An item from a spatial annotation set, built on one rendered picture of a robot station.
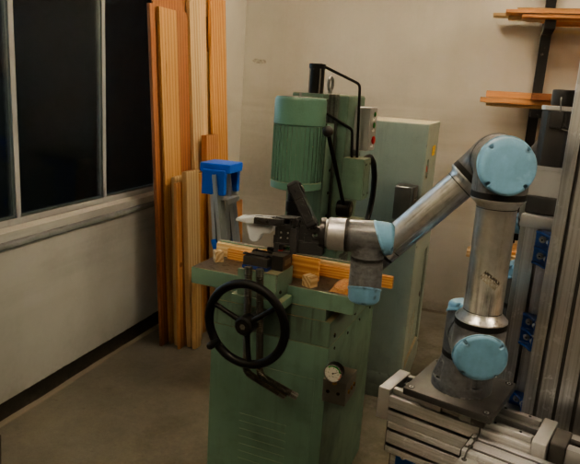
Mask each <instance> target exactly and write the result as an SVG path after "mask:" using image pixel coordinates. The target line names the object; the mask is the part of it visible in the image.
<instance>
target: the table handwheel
mask: <svg viewBox="0 0 580 464"><path fill-rule="evenodd" d="M237 288H245V289H249V290H252V291H255V292H257V293H259V294H260V295H262V296H263V297H265V298H266V299H267V300H268V301H269V302H270V304H271V305H272V307H271V308H269V309H266V308H264V309H263V312H262V313H261V314H259V315H257V314H256V311H254V312H253V313H251V314H250V313H246V314H244V315H242V316H241V317H240V316H238V315H236V314H235V313H233V312H232V311H230V310H228V309H227V308H226V307H224V306H222V305H221V304H219V303H218V300H219V299H220V297H221V296H222V295H223V294H225V293H226V292H228V291H230V290H233V289H237ZM215 308H218V309H220V310H221V311H223V312H224V313H226V314H227V315H228V316H229V317H230V318H232V319H233V320H235V321H236V322H235V329H236V331H237V332H238V333H239V334H240V335H243V336H244V339H245V348H246V359H244V358H241V357H239V356H237V355H235V354H233V353H231V352H230V351H229V350H228V349H227V348H226V347H225V346H224V345H223V343H222V342H221V341H220V343H219V344H218V345H217V346H216V347H215V349H216V350H217V351H218V352H219V353H220V354H221V355H222V356H223V357H224V358H225V359H226V360H227V361H229V362H230V363H232V364H234V365H237V366H240V367H244V368H248V369H257V368H263V367H265V366H268V365H271V364H272V363H274V362H275V361H276V360H277V359H279V357H280V356H281V355H282V354H283V352H284V350H285V348H286V345H287V343H288V339H289V321H288V317H287V315H286V312H285V310H284V307H283V305H282V303H281V302H280V300H279V299H278V298H277V296H276V295H275V294H274V293H273V292H272V291H271V290H269V289H268V288H267V287H265V286H264V285H262V284H259V283H257V282H254V281H251V280H245V279H237V280H232V281H229V282H226V283H224V284H222V285H220V286H219V287H218V288H216V289H215V291H214V292H213V293H212V295H211V296H210V298H209V300H208V303H207V305H206V309H205V327H206V330H207V333H208V336H209V338H210V341H211V340H213V339H216V338H218V339H219V337H218V335H217V333H216V330H215V323H214V313H215ZM273 312H276V314H277V317H278V319H279V323H280V338H279V342H278V344H277V346H276V347H275V349H274V350H273V351H272V352H271V353H270V354H269V355H268V356H266V357H264V358H262V359H258V360H251V353H250V340H249V335H250V334H251V333H252V332H253V331H255V330H256V328H257V325H258V322H259V320H260V319H264V318H265V317H267V316H268V315H270V314H272V313H273ZM219 340H220V339H219Z"/></svg>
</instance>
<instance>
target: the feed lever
mask: <svg viewBox="0 0 580 464"><path fill-rule="evenodd" d="M322 133H323V135H324V136H326V137H327V139H328V144H329V148H330V152H331V160H332V165H333V168H334V173H335V177H336V181H337V186H338V190H339V194H340V198H341V199H340V200H339V201H338V202H337V203H336V208H335V213H336V215H337V216H343V217H350V216H351V215H352V213H353V209H354V205H353V202H352V201H345V200H344V197H343V192H342V184H341V180H340V175H339V170H338V166H337V161H336V157H335V153H334V148H333V143H332V140H331V136H332V135H333V129H332V127H330V126H325V127H324V128H323V130H322Z"/></svg>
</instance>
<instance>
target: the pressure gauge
mask: <svg viewBox="0 0 580 464"><path fill-rule="evenodd" d="M339 372H340V373H339ZM332 373H336V374H332ZM343 376H344V368H343V366H342V364H340V363H339V362H335V361H333V362H330V363H328V365H326V366H325V368H324V377H325V378H326V379H327V380H329V381H330V382H332V385H337V382H339V381H340V380H341V379H342V377H343Z"/></svg>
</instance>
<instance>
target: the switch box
mask: <svg viewBox="0 0 580 464"><path fill-rule="evenodd" d="M374 112H376V113H377V108H373V107H360V129H359V151H369V150H373V149H374V148H375V144H372V143H371V140H372V137H373V136H375V137H376V128H377V116H376V117H374ZM373 118H375V120H374V121H373ZM373 122H374V123H375V124H376V127H375V128H374V132H372V130H373ZM356 128H357V107H356V108H355V117H354V150H356ZM371 145H373V147H370V146H371Z"/></svg>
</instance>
